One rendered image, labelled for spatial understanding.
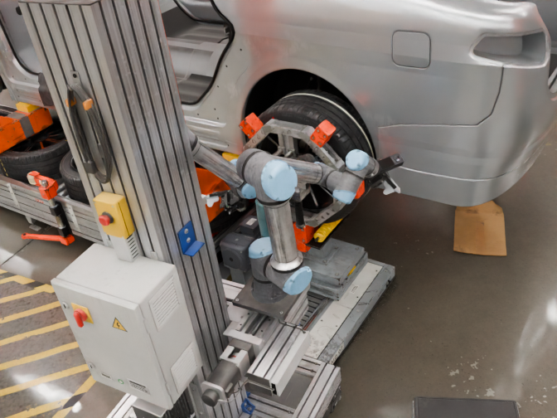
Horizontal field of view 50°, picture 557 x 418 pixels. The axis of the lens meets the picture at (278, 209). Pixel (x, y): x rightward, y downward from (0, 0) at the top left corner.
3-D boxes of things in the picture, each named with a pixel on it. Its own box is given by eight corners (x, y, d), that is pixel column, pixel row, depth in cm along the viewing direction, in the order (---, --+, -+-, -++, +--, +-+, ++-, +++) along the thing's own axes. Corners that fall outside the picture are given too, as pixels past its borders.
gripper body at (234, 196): (218, 209, 271) (236, 198, 264) (217, 192, 275) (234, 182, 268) (230, 214, 276) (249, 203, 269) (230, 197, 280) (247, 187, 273)
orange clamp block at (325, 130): (328, 140, 276) (337, 128, 269) (320, 148, 270) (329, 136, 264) (317, 130, 276) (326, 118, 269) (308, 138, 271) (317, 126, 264)
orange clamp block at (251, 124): (265, 125, 292) (253, 111, 292) (256, 133, 287) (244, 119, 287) (259, 133, 298) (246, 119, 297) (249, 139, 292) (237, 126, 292)
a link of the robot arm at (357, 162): (339, 166, 213) (350, 144, 212) (351, 172, 222) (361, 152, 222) (357, 174, 209) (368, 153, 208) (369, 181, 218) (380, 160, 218)
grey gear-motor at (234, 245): (289, 253, 366) (283, 206, 346) (250, 296, 338) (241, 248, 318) (265, 245, 375) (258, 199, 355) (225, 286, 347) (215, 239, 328)
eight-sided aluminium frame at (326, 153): (349, 229, 297) (343, 131, 266) (342, 236, 293) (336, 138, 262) (259, 203, 325) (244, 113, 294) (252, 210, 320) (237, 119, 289)
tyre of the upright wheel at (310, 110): (362, 221, 325) (397, 123, 279) (341, 245, 310) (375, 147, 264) (262, 166, 345) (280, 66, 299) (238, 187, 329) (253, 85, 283)
